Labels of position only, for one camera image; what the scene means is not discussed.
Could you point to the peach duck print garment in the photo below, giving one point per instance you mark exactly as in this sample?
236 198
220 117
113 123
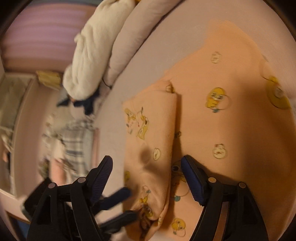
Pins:
223 106

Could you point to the lilac duvet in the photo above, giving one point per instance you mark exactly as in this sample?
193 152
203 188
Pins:
137 27

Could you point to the black garment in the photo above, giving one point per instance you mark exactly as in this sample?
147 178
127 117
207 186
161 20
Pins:
87 104

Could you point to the white shelf cabinet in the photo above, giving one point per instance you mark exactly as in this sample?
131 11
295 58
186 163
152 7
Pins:
15 88

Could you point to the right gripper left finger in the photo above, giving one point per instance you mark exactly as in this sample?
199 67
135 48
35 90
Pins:
65 212

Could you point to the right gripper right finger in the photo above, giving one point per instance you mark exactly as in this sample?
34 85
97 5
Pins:
243 218

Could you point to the yellow woven basket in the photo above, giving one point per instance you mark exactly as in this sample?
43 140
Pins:
50 79

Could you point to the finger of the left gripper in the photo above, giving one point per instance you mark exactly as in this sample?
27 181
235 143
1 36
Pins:
115 224
106 203

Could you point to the plaid pillow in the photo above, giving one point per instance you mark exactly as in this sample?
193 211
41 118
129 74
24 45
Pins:
50 135

